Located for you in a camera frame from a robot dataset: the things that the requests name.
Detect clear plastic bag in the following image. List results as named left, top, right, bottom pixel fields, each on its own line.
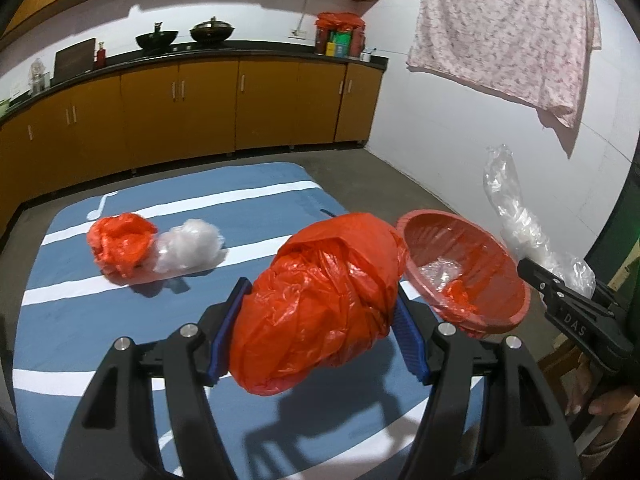
left=483, top=144, right=597, bottom=298

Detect small orange plastic bag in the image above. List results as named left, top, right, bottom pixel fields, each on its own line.
left=442, top=278, right=478, bottom=314

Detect white plastic bag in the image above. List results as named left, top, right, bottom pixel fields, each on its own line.
left=150, top=219, right=227, bottom=274

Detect large orange plastic bag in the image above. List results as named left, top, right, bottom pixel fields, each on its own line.
left=229, top=212, right=408, bottom=396

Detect large clear bubble wrap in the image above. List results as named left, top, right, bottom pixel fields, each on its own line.
left=419, top=257, right=462, bottom=292

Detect red plastic trash basket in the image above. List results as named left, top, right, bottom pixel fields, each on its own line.
left=397, top=209, right=530, bottom=338

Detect lower wooden kitchen cabinets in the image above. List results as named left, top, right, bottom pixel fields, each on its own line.
left=1, top=56, right=384, bottom=226

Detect person's right hand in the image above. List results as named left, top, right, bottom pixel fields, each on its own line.
left=565, top=364, right=639, bottom=416

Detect blue white striped tablecloth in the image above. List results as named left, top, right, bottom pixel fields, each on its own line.
left=12, top=160, right=486, bottom=480

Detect pink floral hanging cloth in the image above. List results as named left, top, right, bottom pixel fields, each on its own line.
left=407, top=0, right=601, bottom=128

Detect clear glass jar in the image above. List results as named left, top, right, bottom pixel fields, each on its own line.
left=28, top=58, right=50, bottom=96

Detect red bottle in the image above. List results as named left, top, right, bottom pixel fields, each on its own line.
left=94, top=41, right=106, bottom=70

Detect dark cutting board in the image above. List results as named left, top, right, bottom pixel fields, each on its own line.
left=53, top=38, right=96, bottom=84

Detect red bag with groceries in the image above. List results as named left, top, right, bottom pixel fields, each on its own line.
left=314, top=12, right=366, bottom=58

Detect black wok with utensil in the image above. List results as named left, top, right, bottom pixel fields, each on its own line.
left=136, top=22, right=178, bottom=53

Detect black lidded pot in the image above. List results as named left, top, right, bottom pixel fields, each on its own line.
left=190, top=16, right=234, bottom=48

